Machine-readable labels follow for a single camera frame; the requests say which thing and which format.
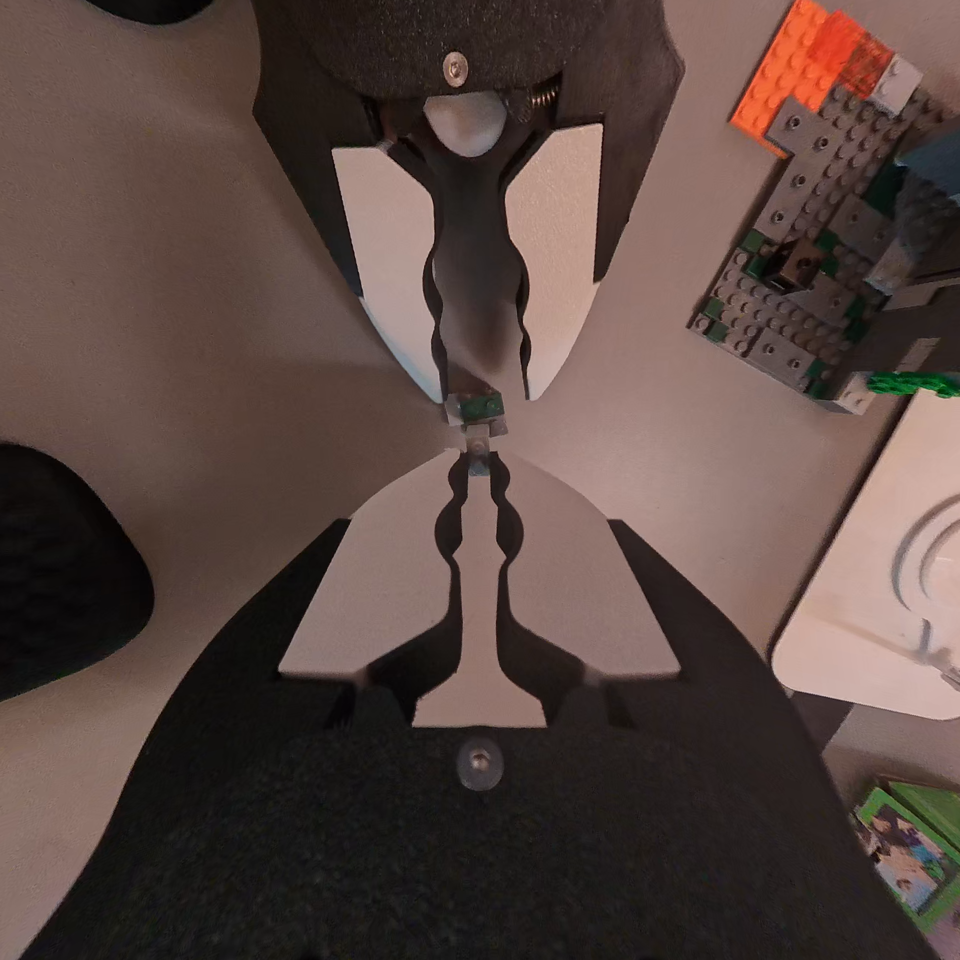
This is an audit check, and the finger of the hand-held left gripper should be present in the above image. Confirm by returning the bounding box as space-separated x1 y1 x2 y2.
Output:
331 138 453 408
504 118 606 404

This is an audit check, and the grey baseplate brick building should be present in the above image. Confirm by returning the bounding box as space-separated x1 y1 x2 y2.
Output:
686 0 960 417

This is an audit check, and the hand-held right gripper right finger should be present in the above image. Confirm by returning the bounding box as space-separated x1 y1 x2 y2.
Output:
489 450 684 726

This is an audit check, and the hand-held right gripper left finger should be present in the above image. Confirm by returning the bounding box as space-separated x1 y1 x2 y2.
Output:
277 447 462 726

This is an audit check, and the black quilted elbow pad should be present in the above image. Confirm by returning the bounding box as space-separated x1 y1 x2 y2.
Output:
0 442 156 704
86 0 215 27

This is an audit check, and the green toy box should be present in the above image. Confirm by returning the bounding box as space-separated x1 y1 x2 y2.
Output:
851 780 960 935

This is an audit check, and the small grey brick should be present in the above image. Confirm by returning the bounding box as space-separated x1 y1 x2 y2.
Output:
463 420 511 479

